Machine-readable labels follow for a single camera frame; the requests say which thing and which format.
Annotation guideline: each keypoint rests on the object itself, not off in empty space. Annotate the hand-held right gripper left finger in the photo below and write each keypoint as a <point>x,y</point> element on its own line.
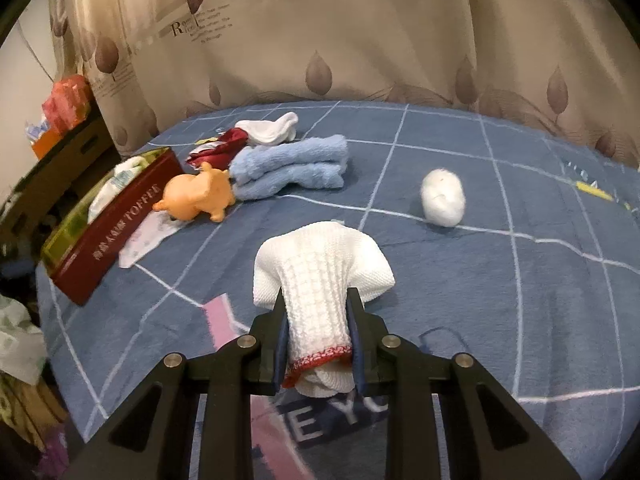
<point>281,355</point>

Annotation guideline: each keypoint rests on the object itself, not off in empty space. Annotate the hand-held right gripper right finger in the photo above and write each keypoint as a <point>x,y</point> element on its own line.
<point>359,360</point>

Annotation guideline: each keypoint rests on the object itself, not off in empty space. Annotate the white knit glove red trim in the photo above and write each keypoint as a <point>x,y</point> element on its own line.
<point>315,280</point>

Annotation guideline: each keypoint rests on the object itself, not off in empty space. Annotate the white pink-printed cloth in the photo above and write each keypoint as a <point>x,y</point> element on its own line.
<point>145,240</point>

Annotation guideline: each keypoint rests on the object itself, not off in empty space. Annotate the orange toy pig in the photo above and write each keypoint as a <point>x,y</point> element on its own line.
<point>195,195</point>

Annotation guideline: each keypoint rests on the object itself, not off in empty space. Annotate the light blue towel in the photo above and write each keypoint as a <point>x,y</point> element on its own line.
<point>290,165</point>

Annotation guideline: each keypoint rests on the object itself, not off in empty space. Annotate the dark red tin box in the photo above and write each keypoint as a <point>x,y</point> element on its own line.
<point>115,245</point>

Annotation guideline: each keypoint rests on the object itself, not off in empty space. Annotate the red cloth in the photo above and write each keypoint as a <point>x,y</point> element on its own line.
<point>225,152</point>

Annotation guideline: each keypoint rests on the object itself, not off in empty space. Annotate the blue checked bed sheet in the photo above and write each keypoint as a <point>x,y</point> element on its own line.
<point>450,285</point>

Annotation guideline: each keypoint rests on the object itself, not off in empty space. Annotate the white rolled sock ball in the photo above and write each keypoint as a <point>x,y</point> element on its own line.
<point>442,197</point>

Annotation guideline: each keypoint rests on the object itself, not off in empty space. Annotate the white sock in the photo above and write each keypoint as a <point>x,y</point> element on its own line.
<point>270,130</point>

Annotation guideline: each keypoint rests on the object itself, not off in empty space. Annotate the white and green cloth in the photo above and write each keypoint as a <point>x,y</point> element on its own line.
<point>117,180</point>

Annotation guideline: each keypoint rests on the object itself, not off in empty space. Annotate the white plastic bag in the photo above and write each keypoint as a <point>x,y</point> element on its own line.
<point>20,340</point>

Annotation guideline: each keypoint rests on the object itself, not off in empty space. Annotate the yellow patterned cloth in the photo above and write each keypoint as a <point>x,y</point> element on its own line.
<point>25,410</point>

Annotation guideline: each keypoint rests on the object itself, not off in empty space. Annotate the brown cardboard box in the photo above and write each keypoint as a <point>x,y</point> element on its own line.
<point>65,160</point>

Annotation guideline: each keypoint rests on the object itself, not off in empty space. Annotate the beige leaf-print curtain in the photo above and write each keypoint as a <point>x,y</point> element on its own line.
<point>350,35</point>

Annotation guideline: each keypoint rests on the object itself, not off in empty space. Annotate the orange snack packet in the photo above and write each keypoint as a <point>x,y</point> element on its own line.
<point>65,100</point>

